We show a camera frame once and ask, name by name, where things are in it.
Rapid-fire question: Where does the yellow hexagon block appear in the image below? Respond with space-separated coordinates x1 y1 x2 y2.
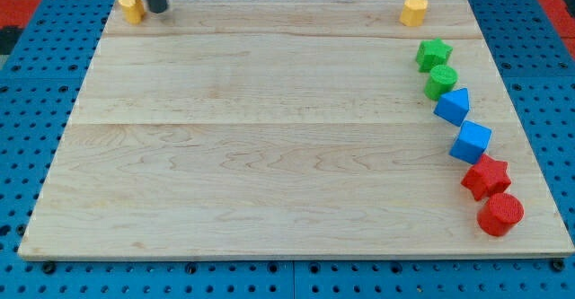
399 0 429 27

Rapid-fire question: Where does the light wooden board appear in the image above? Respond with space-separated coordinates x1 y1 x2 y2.
18 0 574 261

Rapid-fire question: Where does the green cylinder block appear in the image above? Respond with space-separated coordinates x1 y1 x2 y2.
423 65 458 101

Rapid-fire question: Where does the green star block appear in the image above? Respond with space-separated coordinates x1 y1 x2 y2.
415 38 453 73

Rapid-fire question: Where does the blue triangle block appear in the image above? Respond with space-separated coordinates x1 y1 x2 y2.
434 88 470 127

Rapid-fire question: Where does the blue cube block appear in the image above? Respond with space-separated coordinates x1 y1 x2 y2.
449 120 492 164

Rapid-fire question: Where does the yellow heart block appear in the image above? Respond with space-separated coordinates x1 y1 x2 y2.
117 0 146 25

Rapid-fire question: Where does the red star block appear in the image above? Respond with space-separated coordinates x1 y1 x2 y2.
461 154 511 201

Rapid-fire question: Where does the red cylinder block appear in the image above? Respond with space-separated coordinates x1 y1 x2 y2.
476 193 525 237

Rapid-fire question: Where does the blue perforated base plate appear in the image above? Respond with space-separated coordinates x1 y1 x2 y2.
1 0 574 298

